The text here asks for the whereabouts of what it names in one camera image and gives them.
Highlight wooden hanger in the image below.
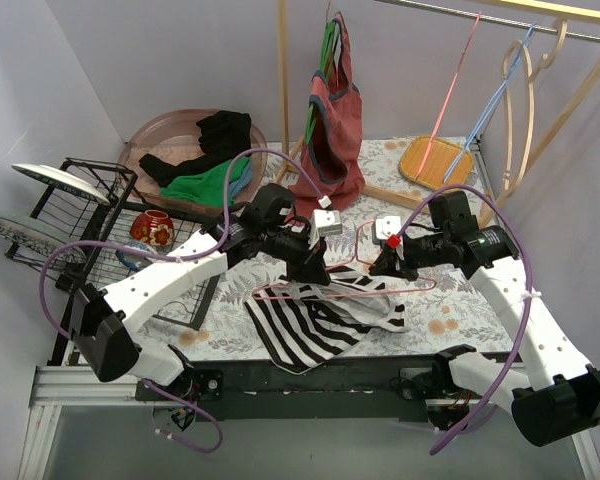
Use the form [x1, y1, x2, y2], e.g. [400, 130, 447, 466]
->
[499, 18, 568, 199]

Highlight blue garment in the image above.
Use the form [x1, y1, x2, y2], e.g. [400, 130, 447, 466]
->
[229, 159, 252, 200]

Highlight white plate dark rim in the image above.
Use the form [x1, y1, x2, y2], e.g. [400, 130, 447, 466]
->
[11, 164, 109, 204]

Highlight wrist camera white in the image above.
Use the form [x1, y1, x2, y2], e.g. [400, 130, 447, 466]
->
[309, 195, 343, 248]
[372, 215, 403, 249]

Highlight black garment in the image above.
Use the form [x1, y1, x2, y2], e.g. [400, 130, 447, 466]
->
[139, 110, 252, 188]

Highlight pink wire hanger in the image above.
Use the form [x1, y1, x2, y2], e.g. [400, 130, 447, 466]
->
[415, 11, 482, 180]
[251, 220, 438, 300]

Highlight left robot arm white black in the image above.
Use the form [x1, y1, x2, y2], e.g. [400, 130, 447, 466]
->
[69, 183, 341, 400]

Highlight black white striped tank top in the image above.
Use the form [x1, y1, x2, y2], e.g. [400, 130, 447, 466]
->
[244, 266, 408, 375]

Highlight black wire dish rack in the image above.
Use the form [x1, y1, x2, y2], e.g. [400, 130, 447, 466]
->
[4, 157, 231, 366]

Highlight wooden clothes rack frame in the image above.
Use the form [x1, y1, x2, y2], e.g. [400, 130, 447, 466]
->
[276, 1, 600, 209]

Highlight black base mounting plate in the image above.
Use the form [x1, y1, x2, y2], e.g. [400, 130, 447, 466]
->
[135, 355, 434, 421]

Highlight blue white ceramic bowl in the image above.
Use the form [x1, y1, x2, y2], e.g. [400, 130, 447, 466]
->
[115, 240, 158, 272]

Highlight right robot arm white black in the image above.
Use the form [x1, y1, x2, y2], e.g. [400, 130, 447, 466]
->
[369, 189, 600, 447]

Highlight green garment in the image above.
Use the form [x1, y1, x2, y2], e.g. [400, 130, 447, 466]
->
[160, 156, 251, 208]

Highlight floral tablecloth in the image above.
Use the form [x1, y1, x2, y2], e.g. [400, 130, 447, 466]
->
[137, 138, 512, 361]

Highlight green plastic hanger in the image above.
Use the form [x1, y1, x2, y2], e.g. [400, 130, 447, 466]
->
[304, 19, 340, 144]

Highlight aluminium frame rail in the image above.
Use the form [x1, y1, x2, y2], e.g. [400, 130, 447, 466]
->
[19, 365, 600, 479]

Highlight red floral bowl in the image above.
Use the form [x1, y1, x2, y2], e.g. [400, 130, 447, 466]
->
[129, 209, 175, 247]

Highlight metal hanging rod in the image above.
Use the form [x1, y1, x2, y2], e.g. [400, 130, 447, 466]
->
[379, 0, 600, 44]

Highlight red tank top green trim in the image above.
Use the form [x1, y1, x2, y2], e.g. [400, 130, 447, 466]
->
[289, 13, 366, 218]

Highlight orange woven bamboo tray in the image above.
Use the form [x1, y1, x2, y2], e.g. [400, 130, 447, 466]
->
[398, 136, 474, 190]

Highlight pink wire hanger rear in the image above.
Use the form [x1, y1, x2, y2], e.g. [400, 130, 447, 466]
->
[415, 11, 482, 180]

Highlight pink wire hanger front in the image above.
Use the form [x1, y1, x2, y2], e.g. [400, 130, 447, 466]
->
[251, 220, 438, 300]

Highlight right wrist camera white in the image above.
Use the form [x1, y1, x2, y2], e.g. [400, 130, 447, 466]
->
[372, 215, 403, 249]

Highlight blue wire hanger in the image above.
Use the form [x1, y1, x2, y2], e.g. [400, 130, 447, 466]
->
[443, 22, 536, 183]

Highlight pink translucent plastic basin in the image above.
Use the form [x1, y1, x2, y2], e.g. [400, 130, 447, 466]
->
[117, 108, 270, 219]

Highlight blue patterned plate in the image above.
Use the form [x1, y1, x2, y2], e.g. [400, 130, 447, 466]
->
[0, 211, 71, 257]

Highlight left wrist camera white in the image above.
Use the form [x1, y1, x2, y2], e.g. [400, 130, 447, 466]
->
[309, 195, 343, 248]

